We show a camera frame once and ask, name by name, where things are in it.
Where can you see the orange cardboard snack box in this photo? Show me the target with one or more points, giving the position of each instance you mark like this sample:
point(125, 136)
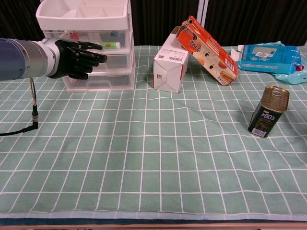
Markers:
point(208, 52)

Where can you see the clear plastic drawer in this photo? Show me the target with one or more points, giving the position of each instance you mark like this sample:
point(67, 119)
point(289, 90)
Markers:
point(117, 62)

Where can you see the white plastic drawer unit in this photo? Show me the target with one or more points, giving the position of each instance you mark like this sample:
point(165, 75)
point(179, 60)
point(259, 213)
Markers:
point(84, 16)

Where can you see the clear drawer with glue stick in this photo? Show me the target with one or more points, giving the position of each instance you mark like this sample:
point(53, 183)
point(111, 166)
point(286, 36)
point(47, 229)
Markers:
point(120, 38)

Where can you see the white cardboard carton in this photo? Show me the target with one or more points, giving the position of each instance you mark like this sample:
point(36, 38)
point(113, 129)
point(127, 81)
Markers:
point(168, 72)

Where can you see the blue cardboard box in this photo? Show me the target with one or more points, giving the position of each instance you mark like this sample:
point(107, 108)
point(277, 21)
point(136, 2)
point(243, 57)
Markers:
point(268, 60)

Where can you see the blue binder clip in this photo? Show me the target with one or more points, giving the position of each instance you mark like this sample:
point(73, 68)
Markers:
point(116, 33)

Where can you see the green white glue stick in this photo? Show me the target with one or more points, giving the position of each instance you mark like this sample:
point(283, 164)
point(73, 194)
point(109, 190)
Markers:
point(110, 45)

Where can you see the green checked tablecloth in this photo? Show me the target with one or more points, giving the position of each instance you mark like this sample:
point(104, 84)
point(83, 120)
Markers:
point(144, 143)

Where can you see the white frame post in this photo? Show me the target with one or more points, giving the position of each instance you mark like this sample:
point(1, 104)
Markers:
point(203, 21)

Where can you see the black pleated curtain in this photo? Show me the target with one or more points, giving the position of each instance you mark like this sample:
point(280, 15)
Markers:
point(156, 19)

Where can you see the teal plastic bag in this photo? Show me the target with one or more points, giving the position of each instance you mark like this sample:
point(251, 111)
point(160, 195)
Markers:
point(292, 77)

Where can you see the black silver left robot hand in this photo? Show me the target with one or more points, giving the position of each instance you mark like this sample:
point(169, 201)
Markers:
point(72, 60)

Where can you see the gold green tin can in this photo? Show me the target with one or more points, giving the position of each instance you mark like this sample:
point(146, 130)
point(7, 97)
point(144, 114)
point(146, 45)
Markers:
point(268, 112)

